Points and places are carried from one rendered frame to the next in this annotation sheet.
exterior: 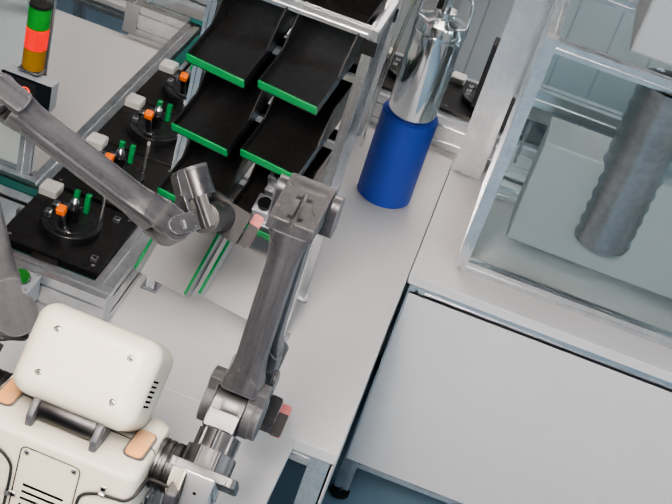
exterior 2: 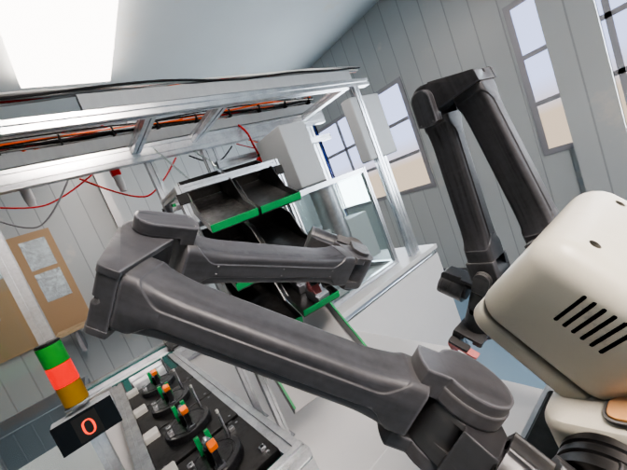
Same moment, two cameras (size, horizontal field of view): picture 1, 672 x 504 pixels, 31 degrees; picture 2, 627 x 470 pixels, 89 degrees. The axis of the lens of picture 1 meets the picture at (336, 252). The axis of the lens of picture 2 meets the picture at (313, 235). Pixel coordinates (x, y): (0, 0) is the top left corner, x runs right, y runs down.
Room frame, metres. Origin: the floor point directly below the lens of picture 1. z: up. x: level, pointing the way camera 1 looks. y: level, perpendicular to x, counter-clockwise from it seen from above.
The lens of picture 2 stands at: (1.34, 0.74, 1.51)
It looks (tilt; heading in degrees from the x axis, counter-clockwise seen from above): 7 degrees down; 319
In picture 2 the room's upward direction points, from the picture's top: 21 degrees counter-clockwise
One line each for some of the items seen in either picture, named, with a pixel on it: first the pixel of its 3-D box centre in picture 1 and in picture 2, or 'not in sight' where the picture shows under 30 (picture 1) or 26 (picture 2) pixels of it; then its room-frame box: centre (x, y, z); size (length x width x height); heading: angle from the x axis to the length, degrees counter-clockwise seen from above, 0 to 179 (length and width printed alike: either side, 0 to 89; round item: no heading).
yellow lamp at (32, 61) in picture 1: (34, 56); (72, 392); (2.31, 0.77, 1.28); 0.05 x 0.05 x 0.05
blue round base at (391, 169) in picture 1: (397, 153); not in sight; (2.93, -0.08, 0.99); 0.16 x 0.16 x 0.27
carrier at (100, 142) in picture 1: (119, 160); (184, 415); (2.43, 0.57, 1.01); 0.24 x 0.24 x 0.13; 85
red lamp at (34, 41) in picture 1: (36, 36); (62, 373); (2.31, 0.77, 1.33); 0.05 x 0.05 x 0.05
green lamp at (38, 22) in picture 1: (39, 16); (52, 354); (2.31, 0.77, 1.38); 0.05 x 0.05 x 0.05
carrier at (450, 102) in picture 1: (486, 91); not in sight; (3.45, -0.29, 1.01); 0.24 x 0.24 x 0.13; 85
